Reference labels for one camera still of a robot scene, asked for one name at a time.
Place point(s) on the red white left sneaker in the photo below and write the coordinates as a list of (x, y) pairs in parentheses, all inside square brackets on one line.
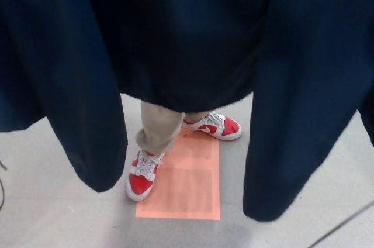
[(225, 126)]

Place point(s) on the red white right sneaker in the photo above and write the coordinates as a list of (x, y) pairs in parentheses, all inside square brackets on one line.
[(140, 183)]

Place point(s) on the red white sneaker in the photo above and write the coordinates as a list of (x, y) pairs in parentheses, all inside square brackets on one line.
[(140, 183), (225, 126)]

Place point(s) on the khaki trousers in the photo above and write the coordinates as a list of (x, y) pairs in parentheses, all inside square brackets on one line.
[(159, 125)]

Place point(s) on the orange rectangular floor marker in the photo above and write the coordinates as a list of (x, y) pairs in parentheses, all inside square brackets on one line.
[(187, 189)]

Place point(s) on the navy blue coat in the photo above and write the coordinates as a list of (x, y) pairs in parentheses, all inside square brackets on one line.
[(187, 25)]

